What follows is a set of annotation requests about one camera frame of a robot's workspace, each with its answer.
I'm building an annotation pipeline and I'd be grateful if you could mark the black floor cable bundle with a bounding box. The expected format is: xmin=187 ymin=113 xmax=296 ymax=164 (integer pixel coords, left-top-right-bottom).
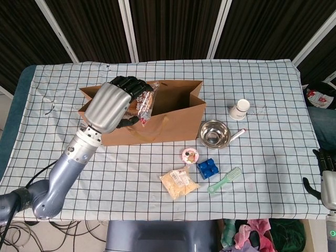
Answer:
xmin=0 ymin=219 xmax=108 ymax=252

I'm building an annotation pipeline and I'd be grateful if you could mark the mint patterned cloth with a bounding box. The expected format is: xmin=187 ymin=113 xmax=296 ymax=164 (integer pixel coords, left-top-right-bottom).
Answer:
xmin=220 ymin=219 xmax=237 ymax=247

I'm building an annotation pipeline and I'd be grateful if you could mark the mint green brush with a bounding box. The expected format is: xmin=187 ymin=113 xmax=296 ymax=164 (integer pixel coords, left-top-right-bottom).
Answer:
xmin=207 ymin=166 xmax=243 ymax=194

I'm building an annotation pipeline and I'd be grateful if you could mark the dark green cloth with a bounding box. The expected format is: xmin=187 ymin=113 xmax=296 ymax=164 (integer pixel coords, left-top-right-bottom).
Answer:
xmin=270 ymin=219 xmax=307 ymax=252

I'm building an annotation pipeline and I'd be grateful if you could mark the yellow snack packet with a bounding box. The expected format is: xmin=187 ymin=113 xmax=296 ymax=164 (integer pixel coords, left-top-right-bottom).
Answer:
xmin=159 ymin=165 xmax=201 ymax=202

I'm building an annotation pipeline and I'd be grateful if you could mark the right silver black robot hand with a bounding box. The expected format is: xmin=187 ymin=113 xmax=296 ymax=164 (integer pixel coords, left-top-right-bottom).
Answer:
xmin=302 ymin=149 xmax=336 ymax=211

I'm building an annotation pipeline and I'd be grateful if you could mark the blue denim fabric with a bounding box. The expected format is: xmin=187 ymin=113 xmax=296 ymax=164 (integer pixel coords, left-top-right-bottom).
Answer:
xmin=307 ymin=106 xmax=336 ymax=151

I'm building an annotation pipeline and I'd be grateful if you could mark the white marker with red cap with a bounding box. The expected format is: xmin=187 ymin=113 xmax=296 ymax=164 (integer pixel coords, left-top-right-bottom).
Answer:
xmin=228 ymin=128 xmax=247 ymax=145

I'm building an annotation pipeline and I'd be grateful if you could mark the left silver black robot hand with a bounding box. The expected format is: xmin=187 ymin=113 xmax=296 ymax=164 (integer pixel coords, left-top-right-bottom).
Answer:
xmin=83 ymin=76 xmax=155 ymax=133

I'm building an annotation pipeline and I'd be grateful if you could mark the white black checkered tablecloth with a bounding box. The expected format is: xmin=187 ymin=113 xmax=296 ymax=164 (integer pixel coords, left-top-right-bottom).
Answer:
xmin=0 ymin=58 xmax=334 ymax=221

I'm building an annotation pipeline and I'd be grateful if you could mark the white partition frame post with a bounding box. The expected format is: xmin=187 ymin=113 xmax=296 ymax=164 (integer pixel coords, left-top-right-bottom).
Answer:
xmin=207 ymin=0 xmax=233 ymax=60
xmin=292 ymin=10 xmax=336 ymax=66
xmin=118 ymin=0 xmax=139 ymax=63
xmin=35 ymin=0 xmax=79 ymax=64

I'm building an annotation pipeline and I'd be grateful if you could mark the pink toy cupcake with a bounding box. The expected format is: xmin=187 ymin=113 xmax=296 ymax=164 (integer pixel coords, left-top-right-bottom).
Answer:
xmin=181 ymin=148 xmax=200 ymax=165

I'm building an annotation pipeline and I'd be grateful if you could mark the grey-blue robot torso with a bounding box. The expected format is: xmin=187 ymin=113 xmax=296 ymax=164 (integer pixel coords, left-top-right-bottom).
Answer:
xmin=105 ymin=219 xmax=218 ymax=252

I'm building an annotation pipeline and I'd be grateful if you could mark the stainless steel bowl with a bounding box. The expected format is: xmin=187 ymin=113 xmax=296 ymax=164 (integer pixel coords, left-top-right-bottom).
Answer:
xmin=198 ymin=120 xmax=232 ymax=150

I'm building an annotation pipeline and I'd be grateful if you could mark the blue building block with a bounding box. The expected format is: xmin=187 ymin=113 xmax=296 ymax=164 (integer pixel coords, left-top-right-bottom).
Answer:
xmin=196 ymin=157 xmax=220 ymax=181

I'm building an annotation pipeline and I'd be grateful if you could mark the plastic-wrapped bread bun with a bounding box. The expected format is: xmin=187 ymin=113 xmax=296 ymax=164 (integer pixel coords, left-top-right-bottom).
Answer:
xmin=123 ymin=81 xmax=160 ymax=128

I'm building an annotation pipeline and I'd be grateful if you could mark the brown paper bag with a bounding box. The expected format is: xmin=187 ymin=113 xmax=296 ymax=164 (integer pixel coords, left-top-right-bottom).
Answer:
xmin=78 ymin=80 xmax=207 ymax=146

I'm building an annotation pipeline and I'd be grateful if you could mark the teal table pad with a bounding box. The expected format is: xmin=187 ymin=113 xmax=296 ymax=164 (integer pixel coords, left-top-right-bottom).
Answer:
xmin=0 ymin=65 xmax=36 ymax=179

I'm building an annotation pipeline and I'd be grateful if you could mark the pink cloth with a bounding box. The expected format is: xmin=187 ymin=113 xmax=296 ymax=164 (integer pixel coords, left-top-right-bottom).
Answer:
xmin=233 ymin=219 xmax=274 ymax=252

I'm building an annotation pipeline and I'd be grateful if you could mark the white paper cup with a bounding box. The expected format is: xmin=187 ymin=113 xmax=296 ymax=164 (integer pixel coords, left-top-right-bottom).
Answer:
xmin=227 ymin=99 xmax=250 ymax=121

